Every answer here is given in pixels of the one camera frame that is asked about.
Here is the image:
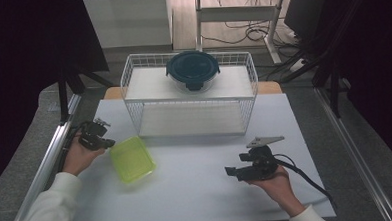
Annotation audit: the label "person's right hand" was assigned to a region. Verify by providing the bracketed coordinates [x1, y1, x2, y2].
[247, 164, 307, 220]

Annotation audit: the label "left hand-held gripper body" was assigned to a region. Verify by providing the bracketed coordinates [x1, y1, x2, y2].
[76, 116, 114, 152]

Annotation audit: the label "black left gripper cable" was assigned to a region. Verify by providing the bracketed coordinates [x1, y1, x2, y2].
[54, 120, 95, 174]

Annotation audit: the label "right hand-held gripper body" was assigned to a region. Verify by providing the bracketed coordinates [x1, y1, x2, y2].
[237, 135, 287, 183]

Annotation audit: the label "green rectangular plastic container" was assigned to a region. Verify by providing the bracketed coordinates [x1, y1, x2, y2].
[108, 134, 158, 185]

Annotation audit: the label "white metal desk frame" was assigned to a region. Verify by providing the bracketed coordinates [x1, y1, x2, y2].
[192, 0, 288, 68]

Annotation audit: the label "wooden table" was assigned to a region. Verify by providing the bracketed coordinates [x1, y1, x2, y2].
[102, 79, 283, 103]

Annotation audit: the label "white wire rack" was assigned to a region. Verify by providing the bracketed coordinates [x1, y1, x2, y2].
[118, 48, 262, 142]

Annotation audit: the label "person's left hand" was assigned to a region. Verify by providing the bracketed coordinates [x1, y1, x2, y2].
[60, 132, 107, 178]

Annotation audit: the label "aluminium rail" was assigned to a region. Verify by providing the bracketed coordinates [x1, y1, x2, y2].
[313, 83, 392, 221]
[0, 92, 89, 221]

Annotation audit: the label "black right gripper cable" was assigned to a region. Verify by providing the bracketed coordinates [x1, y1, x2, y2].
[273, 151, 336, 212]

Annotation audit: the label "round container with dark lid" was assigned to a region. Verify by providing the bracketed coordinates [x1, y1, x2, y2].
[164, 48, 222, 94]

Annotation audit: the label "black tripod stand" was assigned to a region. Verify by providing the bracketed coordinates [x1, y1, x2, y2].
[55, 62, 116, 127]

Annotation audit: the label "black metal stand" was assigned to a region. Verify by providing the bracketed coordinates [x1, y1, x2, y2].
[276, 0, 375, 122]

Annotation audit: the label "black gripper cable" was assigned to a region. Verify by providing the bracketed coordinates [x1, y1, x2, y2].
[273, 151, 336, 212]
[54, 120, 95, 174]

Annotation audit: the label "black cables on floor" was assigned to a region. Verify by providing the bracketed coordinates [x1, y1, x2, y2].
[198, 0, 304, 53]

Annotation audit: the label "white power strip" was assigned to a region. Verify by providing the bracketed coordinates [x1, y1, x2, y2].
[287, 57, 307, 74]

